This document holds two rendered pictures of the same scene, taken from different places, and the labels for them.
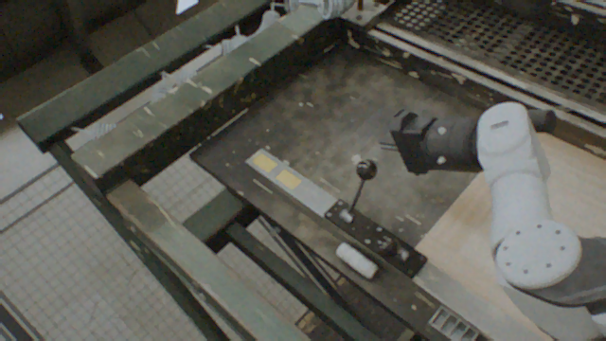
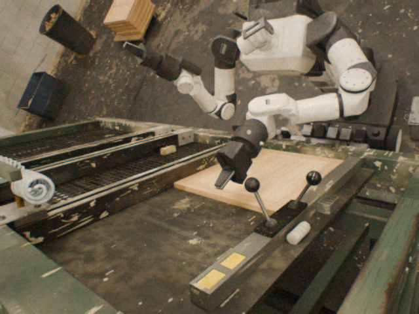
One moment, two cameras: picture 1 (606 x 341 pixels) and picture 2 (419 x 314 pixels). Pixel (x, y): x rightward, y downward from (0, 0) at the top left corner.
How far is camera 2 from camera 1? 0.98 m
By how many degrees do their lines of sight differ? 82
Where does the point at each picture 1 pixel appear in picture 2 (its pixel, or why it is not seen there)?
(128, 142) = not seen: outside the picture
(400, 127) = (234, 151)
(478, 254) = (274, 196)
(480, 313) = (315, 190)
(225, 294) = (383, 278)
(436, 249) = (277, 206)
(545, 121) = not seen: hidden behind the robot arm
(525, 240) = (351, 79)
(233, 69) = (56, 290)
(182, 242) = not seen: outside the picture
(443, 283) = (304, 198)
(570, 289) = (371, 70)
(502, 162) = (291, 102)
